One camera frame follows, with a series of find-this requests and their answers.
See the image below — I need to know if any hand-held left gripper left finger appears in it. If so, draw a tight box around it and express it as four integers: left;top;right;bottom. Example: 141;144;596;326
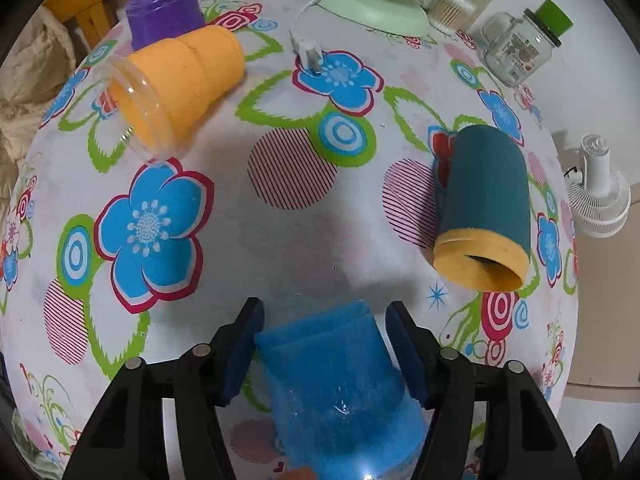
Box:
62;297;265;480

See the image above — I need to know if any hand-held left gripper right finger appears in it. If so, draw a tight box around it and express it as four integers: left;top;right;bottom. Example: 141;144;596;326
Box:
385;300;583;480

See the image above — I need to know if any blue cup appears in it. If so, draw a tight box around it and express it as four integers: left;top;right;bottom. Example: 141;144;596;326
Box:
254;299;429;480

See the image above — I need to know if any teal cup with orange rim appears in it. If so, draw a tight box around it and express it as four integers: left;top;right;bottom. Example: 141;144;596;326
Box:
432;125;532;293

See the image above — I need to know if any purple cup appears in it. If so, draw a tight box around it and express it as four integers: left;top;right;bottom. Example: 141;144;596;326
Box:
124;0;207;52

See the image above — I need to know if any floral tablecloth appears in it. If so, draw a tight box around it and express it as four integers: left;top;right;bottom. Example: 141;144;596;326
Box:
0;0;579;480

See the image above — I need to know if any white small fan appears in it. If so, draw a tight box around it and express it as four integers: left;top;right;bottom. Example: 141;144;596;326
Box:
564;134;632;239

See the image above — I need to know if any white power plug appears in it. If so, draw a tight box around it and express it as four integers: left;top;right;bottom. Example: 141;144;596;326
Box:
289;30;324;73

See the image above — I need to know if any glass jar with green lid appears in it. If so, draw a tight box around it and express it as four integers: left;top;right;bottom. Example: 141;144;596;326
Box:
481;0;574;87

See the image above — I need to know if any clear cotton swab container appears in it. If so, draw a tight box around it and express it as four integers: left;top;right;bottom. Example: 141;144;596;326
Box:
428;0;478;37

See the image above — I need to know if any beige plastic bag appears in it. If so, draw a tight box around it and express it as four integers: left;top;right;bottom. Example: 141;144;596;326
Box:
0;8;77;200

